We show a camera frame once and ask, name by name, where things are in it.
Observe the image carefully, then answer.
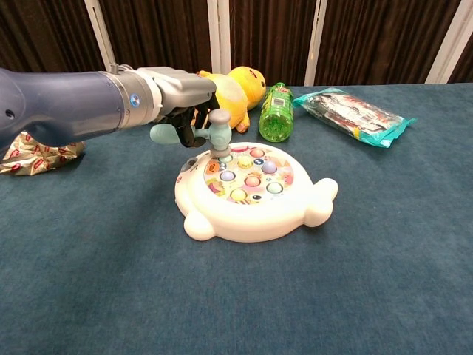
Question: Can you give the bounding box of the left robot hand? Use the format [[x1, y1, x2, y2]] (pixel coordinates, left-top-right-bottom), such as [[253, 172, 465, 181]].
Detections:
[[137, 66, 217, 149]]

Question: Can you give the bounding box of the mint green toy hammer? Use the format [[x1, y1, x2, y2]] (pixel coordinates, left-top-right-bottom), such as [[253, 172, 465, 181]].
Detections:
[[149, 109, 233, 163]]

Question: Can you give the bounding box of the white whack-a-mole toy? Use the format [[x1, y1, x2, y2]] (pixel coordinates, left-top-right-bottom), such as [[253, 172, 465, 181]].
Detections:
[[174, 142, 339, 244]]

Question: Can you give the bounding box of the dark brown curtain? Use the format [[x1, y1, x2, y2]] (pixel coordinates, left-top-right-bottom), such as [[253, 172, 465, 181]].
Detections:
[[0, 0, 473, 95]]

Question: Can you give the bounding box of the yellow plush toy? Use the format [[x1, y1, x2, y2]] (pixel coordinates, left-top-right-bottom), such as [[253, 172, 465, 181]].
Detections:
[[197, 66, 267, 134]]

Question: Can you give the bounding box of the green plastic bottle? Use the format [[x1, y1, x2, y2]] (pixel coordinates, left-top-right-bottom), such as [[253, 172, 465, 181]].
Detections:
[[258, 81, 295, 143]]

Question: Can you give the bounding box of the gold red crumpled snack bag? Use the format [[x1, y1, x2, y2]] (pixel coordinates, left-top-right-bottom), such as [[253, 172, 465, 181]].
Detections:
[[0, 131, 86, 176]]

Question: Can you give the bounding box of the teal clear snack package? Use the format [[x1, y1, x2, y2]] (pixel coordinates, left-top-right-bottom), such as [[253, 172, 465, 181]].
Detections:
[[293, 87, 418, 149]]

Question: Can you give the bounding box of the blue felt table cover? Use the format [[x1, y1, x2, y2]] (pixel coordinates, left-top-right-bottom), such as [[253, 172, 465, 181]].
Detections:
[[0, 85, 473, 355]]

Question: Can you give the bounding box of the white double frame post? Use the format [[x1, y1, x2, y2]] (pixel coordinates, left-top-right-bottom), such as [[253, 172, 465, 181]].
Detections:
[[206, 0, 232, 75]]

